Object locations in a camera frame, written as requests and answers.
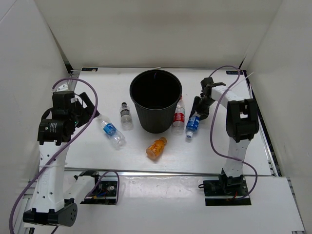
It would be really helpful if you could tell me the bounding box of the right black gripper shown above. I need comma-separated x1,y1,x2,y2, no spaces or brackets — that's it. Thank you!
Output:
190,96,215,122

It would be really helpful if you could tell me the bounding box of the blue label bottle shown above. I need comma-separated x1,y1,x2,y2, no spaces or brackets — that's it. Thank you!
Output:
186,113,200,139
97,114,126,149

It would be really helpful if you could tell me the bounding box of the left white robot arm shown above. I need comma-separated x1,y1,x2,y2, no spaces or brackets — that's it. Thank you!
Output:
23,83,102,227

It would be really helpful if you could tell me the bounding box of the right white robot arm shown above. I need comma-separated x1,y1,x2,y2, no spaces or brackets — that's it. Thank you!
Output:
190,77,259,195

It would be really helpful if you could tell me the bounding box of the black plastic waste bin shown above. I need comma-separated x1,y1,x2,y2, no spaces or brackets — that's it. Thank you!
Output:
129,69,182,134

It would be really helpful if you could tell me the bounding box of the red label water bottle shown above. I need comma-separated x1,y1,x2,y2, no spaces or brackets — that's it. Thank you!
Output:
172,96,185,135

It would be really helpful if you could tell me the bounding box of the left blue corner label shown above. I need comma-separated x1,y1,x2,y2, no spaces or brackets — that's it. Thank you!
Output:
81,67,98,72

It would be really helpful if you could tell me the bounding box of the blue corner label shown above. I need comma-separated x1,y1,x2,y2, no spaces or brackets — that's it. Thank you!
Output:
226,70,244,75
81,67,98,72

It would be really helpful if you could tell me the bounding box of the black cap clear bottle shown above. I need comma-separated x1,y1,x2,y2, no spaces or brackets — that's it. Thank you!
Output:
119,102,133,130

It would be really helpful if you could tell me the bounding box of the right blue corner label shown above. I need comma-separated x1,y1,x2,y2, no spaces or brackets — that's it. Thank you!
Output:
226,70,244,75

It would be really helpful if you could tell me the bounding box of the orange juice bottle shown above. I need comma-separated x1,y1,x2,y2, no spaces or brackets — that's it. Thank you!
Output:
146,137,167,160

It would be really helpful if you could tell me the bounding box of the metal rail across table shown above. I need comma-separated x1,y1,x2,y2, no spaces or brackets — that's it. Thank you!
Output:
65,167,218,176

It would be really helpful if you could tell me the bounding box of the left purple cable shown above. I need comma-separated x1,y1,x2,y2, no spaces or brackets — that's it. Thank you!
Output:
9,78,120,234

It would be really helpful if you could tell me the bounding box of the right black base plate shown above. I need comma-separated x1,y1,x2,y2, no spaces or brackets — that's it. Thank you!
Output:
198,180,251,206

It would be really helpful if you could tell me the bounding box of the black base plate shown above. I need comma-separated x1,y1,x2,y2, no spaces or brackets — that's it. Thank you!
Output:
80,176,119,205
198,180,251,206

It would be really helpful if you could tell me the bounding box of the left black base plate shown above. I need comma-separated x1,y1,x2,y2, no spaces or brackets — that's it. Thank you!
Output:
80,176,119,205

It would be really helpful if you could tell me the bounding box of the right aluminium frame rail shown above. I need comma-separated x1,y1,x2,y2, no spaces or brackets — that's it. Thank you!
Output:
243,70,307,232

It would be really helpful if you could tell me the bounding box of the aluminium frame rail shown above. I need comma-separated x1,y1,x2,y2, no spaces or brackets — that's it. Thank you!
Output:
243,70,307,232
12,62,80,234

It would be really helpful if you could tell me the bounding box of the left aluminium frame rail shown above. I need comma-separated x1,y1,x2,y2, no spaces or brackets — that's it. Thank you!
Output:
12,62,80,234

